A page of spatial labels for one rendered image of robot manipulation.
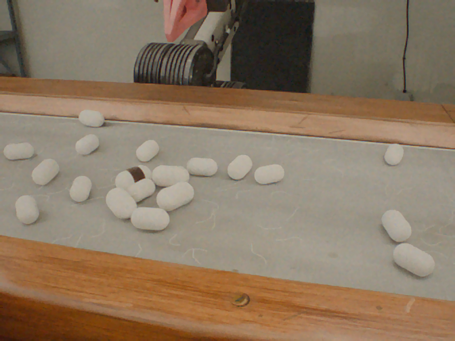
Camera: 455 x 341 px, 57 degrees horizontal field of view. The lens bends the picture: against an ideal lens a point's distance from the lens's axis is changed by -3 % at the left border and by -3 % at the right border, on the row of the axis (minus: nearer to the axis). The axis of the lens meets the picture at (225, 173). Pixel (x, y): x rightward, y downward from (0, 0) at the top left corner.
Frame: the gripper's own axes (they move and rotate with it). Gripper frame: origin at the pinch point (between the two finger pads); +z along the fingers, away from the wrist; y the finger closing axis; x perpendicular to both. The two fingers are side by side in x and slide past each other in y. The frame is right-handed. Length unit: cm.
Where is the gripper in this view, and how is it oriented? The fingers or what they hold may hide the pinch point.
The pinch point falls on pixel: (170, 32)
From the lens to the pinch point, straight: 50.1
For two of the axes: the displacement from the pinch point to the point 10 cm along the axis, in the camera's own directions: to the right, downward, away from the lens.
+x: 1.4, 4.1, 9.0
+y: 9.7, 1.1, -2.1
